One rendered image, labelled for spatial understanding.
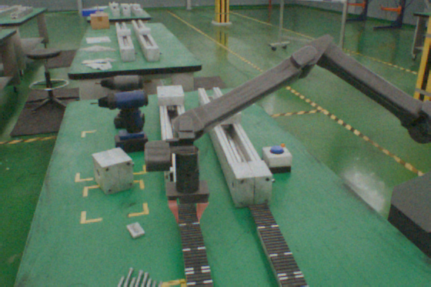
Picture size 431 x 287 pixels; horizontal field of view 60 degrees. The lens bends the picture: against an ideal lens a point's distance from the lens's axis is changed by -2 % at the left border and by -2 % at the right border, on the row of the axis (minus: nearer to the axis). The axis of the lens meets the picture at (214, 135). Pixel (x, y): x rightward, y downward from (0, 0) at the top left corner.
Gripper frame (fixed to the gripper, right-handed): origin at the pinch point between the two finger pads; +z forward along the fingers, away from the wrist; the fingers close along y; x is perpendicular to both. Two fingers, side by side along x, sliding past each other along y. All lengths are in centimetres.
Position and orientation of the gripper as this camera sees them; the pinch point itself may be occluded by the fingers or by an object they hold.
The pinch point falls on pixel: (188, 218)
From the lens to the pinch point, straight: 99.4
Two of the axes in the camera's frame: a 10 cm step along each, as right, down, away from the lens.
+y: -9.9, 0.4, -1.4
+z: -0.2, 9.2, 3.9
